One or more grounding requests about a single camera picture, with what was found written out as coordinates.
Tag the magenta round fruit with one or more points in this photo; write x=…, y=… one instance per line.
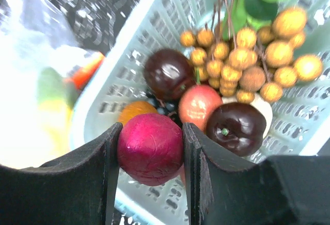
x=150, y=149

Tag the blue-zipper clear bag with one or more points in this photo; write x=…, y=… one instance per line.
x=35, y=35

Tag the red apple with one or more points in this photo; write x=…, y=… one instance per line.
x=197, y=104

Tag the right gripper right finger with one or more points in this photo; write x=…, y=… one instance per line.
x=223, y=188

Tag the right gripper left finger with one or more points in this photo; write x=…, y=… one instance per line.
x=76, y=188

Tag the white round bun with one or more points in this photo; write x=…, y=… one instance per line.
x=265, y=109

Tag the light blue plastic basket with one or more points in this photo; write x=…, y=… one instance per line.
x=300, y=122

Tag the dark purple plum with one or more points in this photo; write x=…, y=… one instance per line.
x=168, y=74

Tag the longan bunch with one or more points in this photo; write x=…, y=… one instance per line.
x=248, y=49

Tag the orange fruit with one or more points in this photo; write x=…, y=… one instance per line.
x=133, y=109

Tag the green yellow mango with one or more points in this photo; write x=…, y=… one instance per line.
x=55, y=108

